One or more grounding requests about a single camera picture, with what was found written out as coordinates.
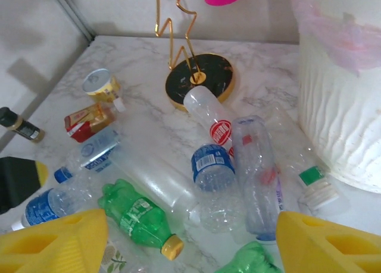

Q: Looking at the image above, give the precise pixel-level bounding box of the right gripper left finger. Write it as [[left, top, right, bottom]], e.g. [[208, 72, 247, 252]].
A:
[[0, 209, 110, 273]]

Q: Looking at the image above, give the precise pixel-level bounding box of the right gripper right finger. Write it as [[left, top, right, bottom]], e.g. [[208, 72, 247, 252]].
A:
[[276, 211, 381, 273]]

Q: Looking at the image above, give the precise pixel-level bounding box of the clear bottle blue label white cap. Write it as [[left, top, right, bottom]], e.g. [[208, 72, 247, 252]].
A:
[[11, 183, 99, 231]]

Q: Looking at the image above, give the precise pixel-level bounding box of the clear bottle leaf print label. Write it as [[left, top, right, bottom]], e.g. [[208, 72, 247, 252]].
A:
[[99, 237, 155, 273]]

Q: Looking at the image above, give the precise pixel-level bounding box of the clear bottle green label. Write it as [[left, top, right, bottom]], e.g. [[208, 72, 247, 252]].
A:
[[264, 105, 351, 217]]

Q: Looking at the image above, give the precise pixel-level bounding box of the green plastic bottle yellow cap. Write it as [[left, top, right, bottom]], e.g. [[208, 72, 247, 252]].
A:
[[214, 240, 282, 273], [98, 178, 184, 261]]

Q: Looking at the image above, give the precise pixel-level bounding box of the bluish clear bottle blue cap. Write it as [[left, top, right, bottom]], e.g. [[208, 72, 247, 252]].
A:
[[53, 127, 123, 184]]

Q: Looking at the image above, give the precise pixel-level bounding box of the amber tea bottle red label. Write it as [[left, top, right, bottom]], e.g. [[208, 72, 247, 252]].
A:
[[64, 97, 127, 143]]

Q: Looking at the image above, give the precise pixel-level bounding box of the clear bottle purple red label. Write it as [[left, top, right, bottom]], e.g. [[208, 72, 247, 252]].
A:
[[231, 115, 285, 246]]

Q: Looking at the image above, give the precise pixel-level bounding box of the long clear unlabelled bottle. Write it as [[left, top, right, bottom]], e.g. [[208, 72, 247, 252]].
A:
[[113, 149, 203, 226]]

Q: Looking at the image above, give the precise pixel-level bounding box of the crushed clear bottle blue label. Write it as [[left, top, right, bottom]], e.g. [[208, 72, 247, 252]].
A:
[[190, 143, 248, 234]]

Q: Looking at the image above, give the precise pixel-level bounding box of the clear bottle round red label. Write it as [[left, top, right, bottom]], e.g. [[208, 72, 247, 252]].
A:
[[183, 86, 236, 158]]

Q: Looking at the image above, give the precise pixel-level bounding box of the cream plastic waste bin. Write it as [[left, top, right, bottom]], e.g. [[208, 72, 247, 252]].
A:
[[291, 0, 381, 194]]

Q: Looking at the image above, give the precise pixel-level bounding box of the pink translucent bin liner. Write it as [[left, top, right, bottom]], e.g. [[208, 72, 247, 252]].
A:
[[291, 0, 381, 77]]

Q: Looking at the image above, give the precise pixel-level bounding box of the small brown black-capped bottle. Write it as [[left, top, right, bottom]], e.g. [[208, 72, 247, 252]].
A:
[[0, 106, 46, 143]]

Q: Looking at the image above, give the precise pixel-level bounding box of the aluminium frame post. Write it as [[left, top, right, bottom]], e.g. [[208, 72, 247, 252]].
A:
[[49, 0, 98, 42]]

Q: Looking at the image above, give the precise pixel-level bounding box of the gold wire glass rack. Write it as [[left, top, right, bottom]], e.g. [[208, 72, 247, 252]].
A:
[[153, 0, 241, 112]]

